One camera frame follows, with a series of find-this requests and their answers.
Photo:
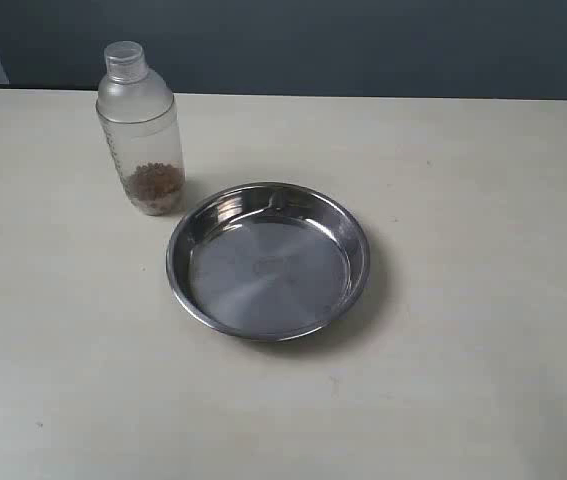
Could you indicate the clear plastic shaker bottle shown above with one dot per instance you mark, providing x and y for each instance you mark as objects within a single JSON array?
[{"x": 137, "y": 112}]

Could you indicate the round stainless steel plate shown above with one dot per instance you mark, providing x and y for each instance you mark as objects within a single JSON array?
[{"x": 268, "y": 261}]

